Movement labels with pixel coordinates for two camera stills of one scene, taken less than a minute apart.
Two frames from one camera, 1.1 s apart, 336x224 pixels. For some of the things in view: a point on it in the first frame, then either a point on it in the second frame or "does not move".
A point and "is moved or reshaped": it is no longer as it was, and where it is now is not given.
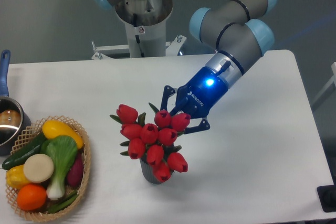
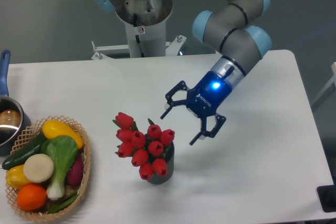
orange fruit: [31, 197] does not move
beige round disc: [38, 168] does not move
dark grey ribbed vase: [147, 171] -> [160, 179]
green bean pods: [61, 206] does not move
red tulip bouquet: [154, 142] is moved or reshaped
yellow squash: [51, 128] does not move
